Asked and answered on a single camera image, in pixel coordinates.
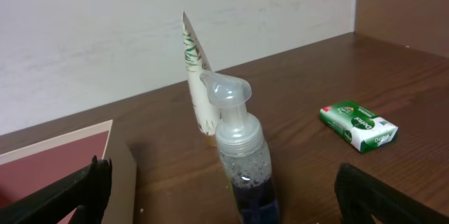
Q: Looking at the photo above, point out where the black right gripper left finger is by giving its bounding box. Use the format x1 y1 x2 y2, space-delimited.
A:
1 156 112 224

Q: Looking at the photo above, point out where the clear foam pump bottle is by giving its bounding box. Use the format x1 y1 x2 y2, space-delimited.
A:
200 72 280 224

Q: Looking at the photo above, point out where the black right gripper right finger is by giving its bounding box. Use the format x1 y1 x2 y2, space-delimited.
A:
334 163 448 224

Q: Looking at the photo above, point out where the cream leaf-print lotion tube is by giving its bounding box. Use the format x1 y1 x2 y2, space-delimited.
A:
182 12 220 147

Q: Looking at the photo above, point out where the green Dettol soap box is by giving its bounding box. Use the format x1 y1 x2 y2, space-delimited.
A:
320 100 398 153

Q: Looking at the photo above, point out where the white box pink interior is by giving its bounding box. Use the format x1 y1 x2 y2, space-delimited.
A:
1 120 137 223

